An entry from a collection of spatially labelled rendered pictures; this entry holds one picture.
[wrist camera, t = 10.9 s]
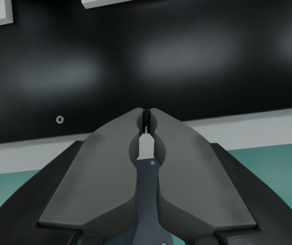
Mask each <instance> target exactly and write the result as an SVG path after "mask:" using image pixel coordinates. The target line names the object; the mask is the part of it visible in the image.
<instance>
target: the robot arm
mask: <svg viewBox="0 0 292 245"><path fill-rule="evenodd" d="M146 122H147V134H150V135H151V136H152V137H153V139H154V140H155V141H154V158H155V159H156V160H157V161H158V162H159V164H160V166H161V167H160V168H159V170H158V179H157V192H156V206H157V216H158V222H159V224H160V225H161V226H162V227H163V228H164V229H165V230H166V231H168V232H170V233H171V234H173V235H175V236H176V237H178V238H179V239H181V240H183V241H184V242H185V245H292V209H291V208H290V207H289V206H288V205H287V204H286V203H285V202H284V200H282V199H281V198H280V197H279V196H278V195H277V194H276V193H275V192H274V191H273V190H272V189H271V188H270V187H269V186H268V185H266V184H265V183H264V182H263V181H262V180H260V179H259V178H258V177H257V176H256V175H255V174H253V173H252V172H251V171H250V170H249V169H247V168H246V167H245V166H244V165H243V164H242V163H240V162H239V161H238V160H237V159H236V158H234V157H233V156H232V155H231V154H230V153H229V152H227V151H226V150H225V149H224V148H223V147H221V146H220V145H219V144H218V143H210V142H209V141H208V140H206V139H205V138H204V137H203V136H202V135H201V134H199V133H198V132H197V131H196V130H194V129H193V128H191V127H190V126H188V125H187V124H185V123H183V122H181V121H179V120H178V119H176V118H174V117H172V116H170V115H168V114H167V113H165V112H163V111H161V110H159V109H157V108H151V109H147V110H146V109H142V108H135V109H133V110H131V111H129V112H128V113H126V114H124V115H122V116H120V117H118V118H116V119H114V120H112V121H110V122H108V123H106V124H105V125H103V126H101V127H100V128H98V129H97V130H96V131H94V132H93V133H92V134H91V135H89V136H88V137H87V138H86V139H85V140H83V141H81V140H76V141H75V142H74V143H73V144H72V145H70V146H69V147H68V148H67V149H66V150H64V151H63V152H62V153H61V154H59V155H58V156H57V157H56V158H54V159H53V160H52V161H51V162H50V163H48V164H47V165H46V166H45V167H44V168H42V169H41V170H40V171H39V172H37V173H36V174H35V175H34V176H32V177H31V178H30V179H29V180H28V181H26V182H25V183H24V184H23V185H22V186H21V187H20V188H18V189H17V190H16V191H15V192H14V193H13V194H12V195H11V196H10V197H9V198H8V199H7V200H6V201H5V202H4V203H3V204H2V205H1V206H0V245H105V243H107V242H108V241H110V240H111V239H113V238H115V237H116V236H118V235H120V234H121V233H123V232H125V231H126V230H128V229H129V228H131V227H132V225H133V224H134V222H135V219H136V208H137V169H136V167H135V166H134V165H133V163H134V162H135V160H136V159H137V158H138V157H139V138H140V136H141V135H142V134H145V125H146Z"/></svg>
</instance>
